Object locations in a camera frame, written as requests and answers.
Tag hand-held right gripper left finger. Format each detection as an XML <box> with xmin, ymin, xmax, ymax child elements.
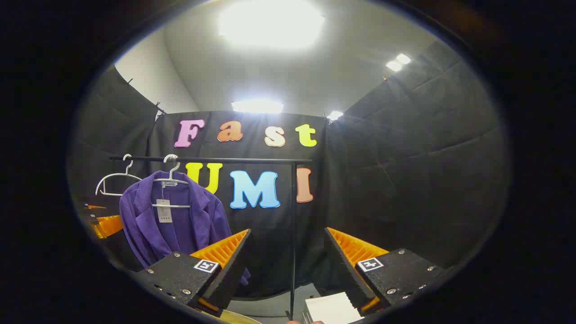
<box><xmin>135</xmin><ymin>229</ymin><xmax>252</xmax><ymax>318</ymax></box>

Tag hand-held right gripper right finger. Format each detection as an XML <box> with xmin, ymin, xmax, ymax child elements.
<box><xmin>324</xmin><ymin>227</ymin><xmax>446</xmax><ymax>315</ymax></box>

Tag purple knit cardigan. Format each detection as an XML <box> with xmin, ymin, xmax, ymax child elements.
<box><xmin>119</xmin><ymin>170</ymin><xmax>251</xmax><ymax>286</ymax></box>

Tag white empty plastic hanger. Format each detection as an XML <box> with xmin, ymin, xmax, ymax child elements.
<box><xmin>95</xmin><ymin>154</ymin><xmax>144</xmax><ymax>197</ymax></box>

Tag white plastic clothes hanger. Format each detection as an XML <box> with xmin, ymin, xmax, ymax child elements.
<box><xmin>152</xmin><ymin>154</ymin><xmax>192</xmax><ymax>209</ymax></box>

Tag black clothes rack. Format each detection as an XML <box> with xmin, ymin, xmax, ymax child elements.
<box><xmin>109</xmin><ymin>155</ymin><xmax>313</xmax><ymax>320</ymax></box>

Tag white paper garment tag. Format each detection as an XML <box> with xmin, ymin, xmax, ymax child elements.
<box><xmin>156</xmin><ymin>199</ymin><xmax>173</xmax><ymax>223</ymax></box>

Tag long ceiling light panel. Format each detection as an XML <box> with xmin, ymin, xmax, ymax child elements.
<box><xmin>231</xmin><ymin>100</ymin><xmax>284</xmax><ymax>113</ymax></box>

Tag twin ceiling light panels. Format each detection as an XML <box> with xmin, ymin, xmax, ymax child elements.
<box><xmin>386</xmin><ymin>53</ymin><xmax>412</xmax><ymax>72</ymax></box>

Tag large square ceiling light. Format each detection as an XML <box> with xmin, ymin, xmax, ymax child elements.
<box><xmin>220</xmin><ymin>0</ymin><xmax>325</xmax><ymax>48</ymax></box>

